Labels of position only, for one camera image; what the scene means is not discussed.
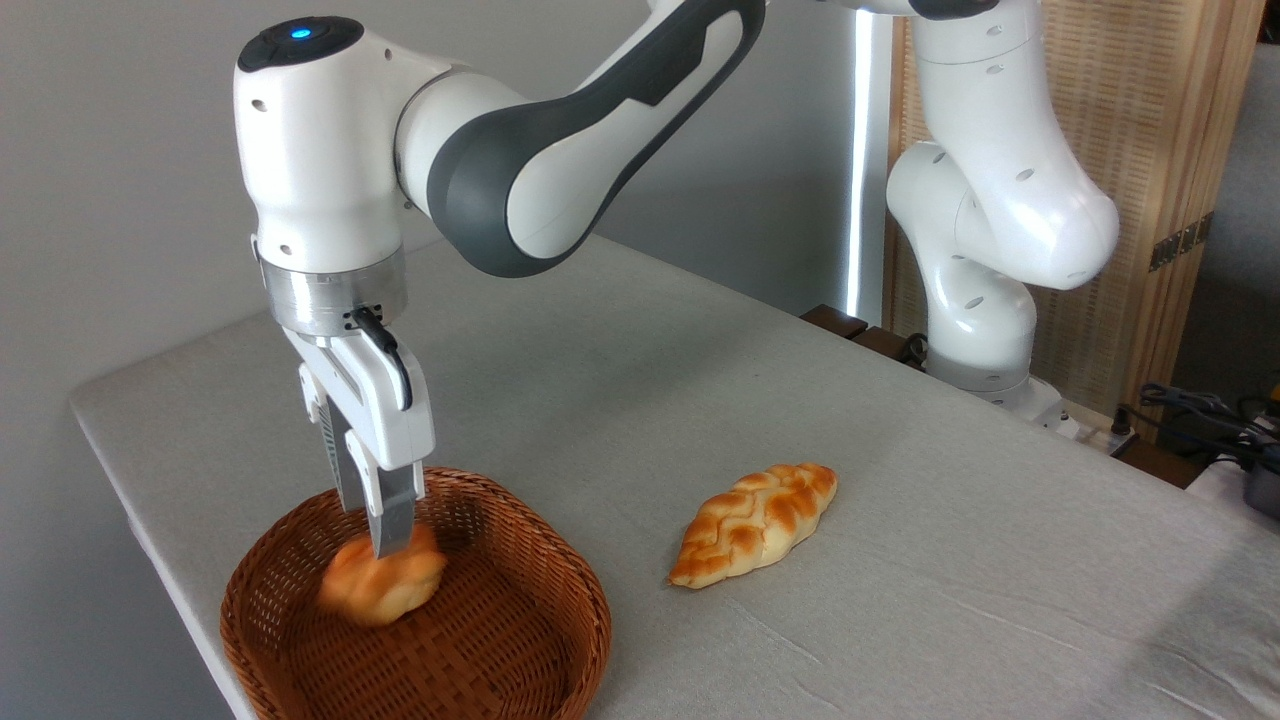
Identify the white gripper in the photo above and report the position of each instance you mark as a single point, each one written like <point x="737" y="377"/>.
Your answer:
<point x="385" y="420"/>

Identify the orange muffin bread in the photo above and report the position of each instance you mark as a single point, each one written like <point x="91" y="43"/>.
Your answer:
<point x="390" y="590"/>

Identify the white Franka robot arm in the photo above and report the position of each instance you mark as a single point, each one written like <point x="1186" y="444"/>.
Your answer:
<point x="320" y="150"/>

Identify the brown woven wicker basket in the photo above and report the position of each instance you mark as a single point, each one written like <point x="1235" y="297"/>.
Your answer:
<point x="480" y="650"/>

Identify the braided golden bread loaf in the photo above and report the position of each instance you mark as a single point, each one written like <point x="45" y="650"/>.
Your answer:
<point x="755" y="520"/>

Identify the dark brown wooden block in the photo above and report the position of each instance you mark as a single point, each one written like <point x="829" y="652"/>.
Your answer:
<point x="850" y="325"/>

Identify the grey tablecloth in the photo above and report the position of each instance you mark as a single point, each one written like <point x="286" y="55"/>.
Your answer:
<point x="900" y="500"/>

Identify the white vertical light strip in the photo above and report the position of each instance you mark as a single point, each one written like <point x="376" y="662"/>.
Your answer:
<point x="868" y="150"/>

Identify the dark metal screen hinge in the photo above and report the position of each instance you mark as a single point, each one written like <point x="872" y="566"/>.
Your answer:
<point x="1180" y="242"/>

